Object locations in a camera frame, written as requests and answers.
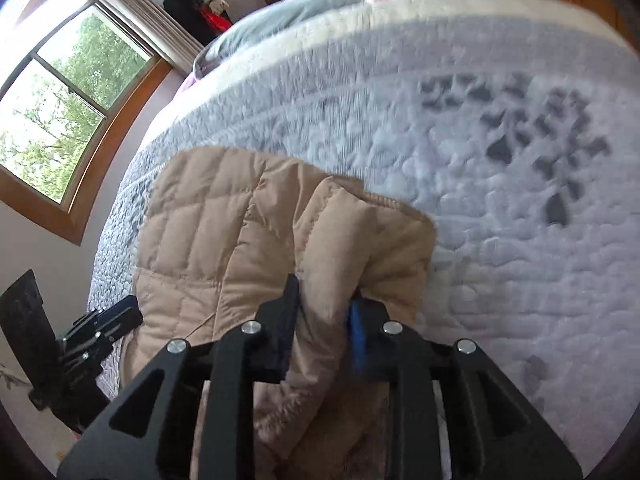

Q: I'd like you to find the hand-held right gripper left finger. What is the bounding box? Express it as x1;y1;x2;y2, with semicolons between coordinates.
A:
56;274;301;480

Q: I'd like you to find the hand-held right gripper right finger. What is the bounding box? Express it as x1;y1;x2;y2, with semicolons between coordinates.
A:
347;292;583;480

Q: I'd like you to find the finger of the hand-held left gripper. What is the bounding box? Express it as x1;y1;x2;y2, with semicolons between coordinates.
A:
59;295;144;367

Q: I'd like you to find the beige quilted jacket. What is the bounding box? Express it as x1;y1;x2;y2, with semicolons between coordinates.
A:
120;146;438;480

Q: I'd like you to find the coat rack with dark clothes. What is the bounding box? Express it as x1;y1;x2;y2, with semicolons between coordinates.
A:
157;0;235;45

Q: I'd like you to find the bed with grey bedspread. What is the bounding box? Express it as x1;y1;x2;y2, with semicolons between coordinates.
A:
87;0;640;476

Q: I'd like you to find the grey pillow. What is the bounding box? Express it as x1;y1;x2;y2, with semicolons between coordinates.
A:
192;0;376;79

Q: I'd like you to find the white pleated curtain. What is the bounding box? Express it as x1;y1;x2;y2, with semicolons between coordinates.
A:
75;0;206;77

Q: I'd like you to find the red bag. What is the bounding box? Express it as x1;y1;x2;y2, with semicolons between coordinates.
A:
202;9;234;37

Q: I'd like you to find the large wooden frame window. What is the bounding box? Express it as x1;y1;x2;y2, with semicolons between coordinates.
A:
0;0;173;246

